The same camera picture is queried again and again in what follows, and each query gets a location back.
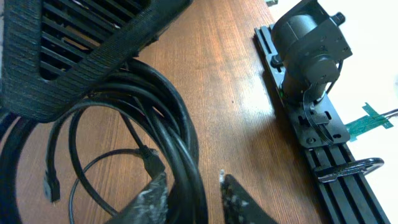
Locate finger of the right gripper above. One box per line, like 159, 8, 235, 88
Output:
1, 0, 191, 123

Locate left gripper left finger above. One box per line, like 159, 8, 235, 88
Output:
106, 172, 168, 224

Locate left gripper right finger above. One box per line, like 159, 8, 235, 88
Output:
219, 169, 277, 224

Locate thick black cable bundle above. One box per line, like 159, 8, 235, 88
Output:
0, 57, 209, 224

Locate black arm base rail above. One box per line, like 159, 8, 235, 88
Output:
254, 1, 389, 223

